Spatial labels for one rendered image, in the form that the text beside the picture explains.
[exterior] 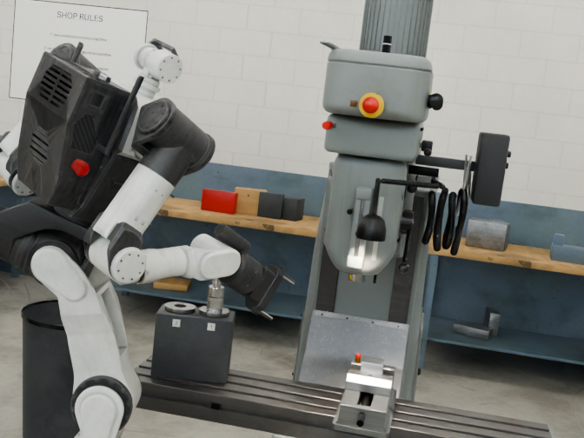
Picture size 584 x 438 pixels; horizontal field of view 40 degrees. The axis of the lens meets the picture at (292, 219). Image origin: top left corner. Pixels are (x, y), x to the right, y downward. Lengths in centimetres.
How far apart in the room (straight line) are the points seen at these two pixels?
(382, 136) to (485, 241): 391
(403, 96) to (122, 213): 74
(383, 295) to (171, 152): 117
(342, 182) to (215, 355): 63
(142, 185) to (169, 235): 517
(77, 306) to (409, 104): 91
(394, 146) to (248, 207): 409
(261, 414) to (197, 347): 27
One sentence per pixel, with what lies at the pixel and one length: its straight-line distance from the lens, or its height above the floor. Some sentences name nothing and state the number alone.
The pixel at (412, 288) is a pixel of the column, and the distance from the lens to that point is 259.
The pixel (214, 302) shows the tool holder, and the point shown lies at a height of 115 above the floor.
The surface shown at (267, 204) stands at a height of 98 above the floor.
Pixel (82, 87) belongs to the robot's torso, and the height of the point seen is 173.
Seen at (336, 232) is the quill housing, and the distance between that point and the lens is 212.
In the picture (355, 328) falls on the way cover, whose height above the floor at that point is 105.
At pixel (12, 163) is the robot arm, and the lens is 201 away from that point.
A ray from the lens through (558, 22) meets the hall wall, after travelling 647.
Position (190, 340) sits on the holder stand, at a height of 104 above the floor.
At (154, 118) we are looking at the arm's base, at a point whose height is 168.
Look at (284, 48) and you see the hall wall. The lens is 651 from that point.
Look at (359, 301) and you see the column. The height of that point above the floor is 114.
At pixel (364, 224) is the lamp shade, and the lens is 196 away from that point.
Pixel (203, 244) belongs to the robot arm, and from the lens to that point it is 182.
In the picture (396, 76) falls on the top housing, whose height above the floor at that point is 184.
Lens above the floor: 174
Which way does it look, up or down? 8 degrees down
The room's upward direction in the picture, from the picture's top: 7 degrees clockwise
